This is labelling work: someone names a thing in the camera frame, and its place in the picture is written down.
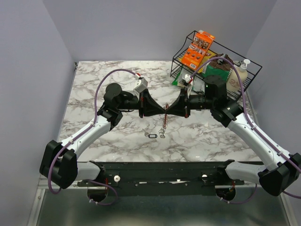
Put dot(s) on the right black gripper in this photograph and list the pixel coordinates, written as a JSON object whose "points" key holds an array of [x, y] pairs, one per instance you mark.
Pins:
{"points": [[180, 107]]}

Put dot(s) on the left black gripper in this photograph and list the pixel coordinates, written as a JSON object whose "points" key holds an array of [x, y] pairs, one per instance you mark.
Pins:
{"points": [[147, 106]]}

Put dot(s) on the metal keyring coil red holder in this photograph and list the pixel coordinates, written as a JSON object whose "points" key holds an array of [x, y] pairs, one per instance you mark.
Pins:
{"points": [[164, 126]]}

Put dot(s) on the black key tag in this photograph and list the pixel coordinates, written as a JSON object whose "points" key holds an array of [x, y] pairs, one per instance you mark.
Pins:
{"points": [[152, 136]]}

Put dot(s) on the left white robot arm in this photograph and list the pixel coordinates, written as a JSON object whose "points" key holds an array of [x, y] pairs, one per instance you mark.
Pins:
{"points": [[60, 160]]}

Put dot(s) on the white green pouch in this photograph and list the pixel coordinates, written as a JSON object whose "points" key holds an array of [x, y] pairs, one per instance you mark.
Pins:
{"points": [[198, 85]]}

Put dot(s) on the orange snack box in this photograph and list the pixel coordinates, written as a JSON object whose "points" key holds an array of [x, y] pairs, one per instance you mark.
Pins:
{"points": [[198, 49]]}

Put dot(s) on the green and brown bag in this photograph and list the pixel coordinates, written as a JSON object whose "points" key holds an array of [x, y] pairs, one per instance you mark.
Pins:
{"points": [[219, 67]]}

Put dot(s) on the cream pump soap bottle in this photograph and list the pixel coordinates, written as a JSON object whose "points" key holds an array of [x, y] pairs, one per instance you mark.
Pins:
{"points": [[232, 83]]}

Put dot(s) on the yellow snack packet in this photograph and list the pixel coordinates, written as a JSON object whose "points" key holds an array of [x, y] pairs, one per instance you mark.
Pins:
{"points": [[207, 56]]}

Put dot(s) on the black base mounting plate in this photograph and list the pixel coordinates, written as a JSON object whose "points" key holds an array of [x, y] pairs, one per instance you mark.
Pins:
{"points": [[147, 178]]}

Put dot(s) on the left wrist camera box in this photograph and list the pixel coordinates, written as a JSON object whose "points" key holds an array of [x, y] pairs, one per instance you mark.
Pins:
{"points": [[140, 85]]}

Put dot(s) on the black wire shelf rack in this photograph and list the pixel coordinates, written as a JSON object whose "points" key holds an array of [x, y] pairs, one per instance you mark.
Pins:
{"points": [[247, 69]]}

